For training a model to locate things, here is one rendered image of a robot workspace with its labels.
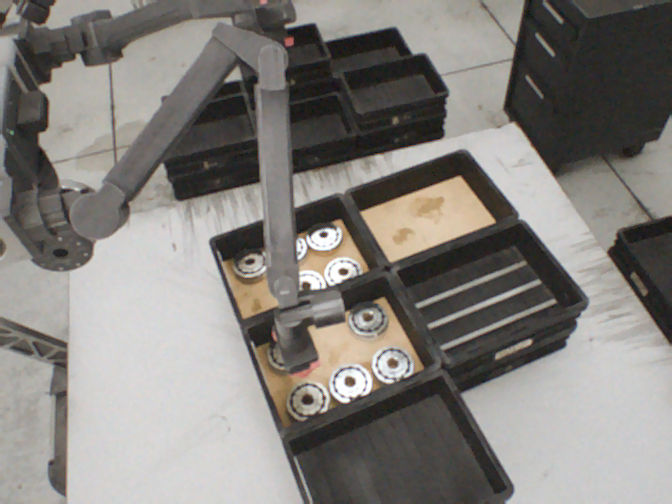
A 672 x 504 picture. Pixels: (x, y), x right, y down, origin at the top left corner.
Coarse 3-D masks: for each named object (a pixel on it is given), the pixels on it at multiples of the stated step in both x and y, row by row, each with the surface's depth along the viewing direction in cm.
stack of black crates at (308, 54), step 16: (288, 32) 280; (304, 32) 282; (288, 48) 287; (304, 48) 286; (320, 48) 277; (240, 64) 265; (288, 64) 280; (304, 64) 262; (320, 64) 264; (256, 80) 263; (288, 80) 267; (304, 80) 270; (320, 80) 271; (304, 96) 277
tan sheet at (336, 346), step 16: (384, 304) 158; (368, 320) 155; (320, 336) 153; (336, 336) 153; (352, 336) 152; (384, 336) 152; (400, 336) 152; (256, 352) 151; (320, 352) 150; (336, 352) 150; (352, 352) 150; (368, 352) 149; (320, 368) 148; (368, 368) 147; (416, 368) 146; (272, 384) 146; (288, 384) 146; (352, 384) 145; (288, 416) 141
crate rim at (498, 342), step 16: (512, 224) 158; (528, 224) 158; (464, 240) 156; (432, 256) 154; (560, 272) 149; (400, 288) 148; (576, 288) 145; (576, 304) 142; (544, 320) 140; (560, 320) 142; (432, 336) 140; (512, 336) 138; (464, 352) 137; (480, 352) 137; (448, 368) 137
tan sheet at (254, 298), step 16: (336, 224) 175; (304, 240) 172; (352, 240) 171; (336, 256) 168; (352, 256) 168; (320, 272) 165; (240, 288) 164; (256, 288) 163; (240, 304) 161; (256, 304) 160; (272, 304) 160
